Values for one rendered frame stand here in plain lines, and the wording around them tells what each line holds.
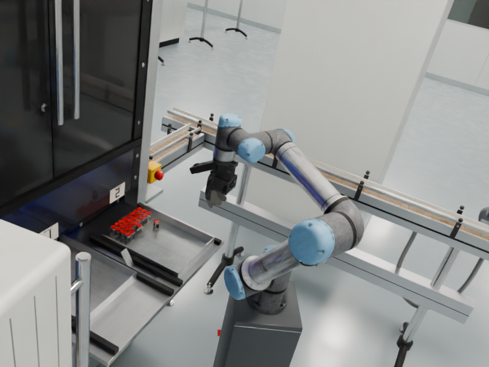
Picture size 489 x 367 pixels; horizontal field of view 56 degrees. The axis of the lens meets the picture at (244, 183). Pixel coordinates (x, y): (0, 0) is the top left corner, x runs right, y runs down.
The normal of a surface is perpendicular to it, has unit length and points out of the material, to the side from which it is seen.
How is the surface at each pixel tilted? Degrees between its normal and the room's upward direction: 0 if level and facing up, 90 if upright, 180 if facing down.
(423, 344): 0
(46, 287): 90
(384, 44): 90
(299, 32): 90
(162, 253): 0
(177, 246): 0
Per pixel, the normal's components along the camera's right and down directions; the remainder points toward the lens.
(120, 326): 0.18, -0.85
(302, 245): -0.72, 0.12
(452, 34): -0.43, 0.39
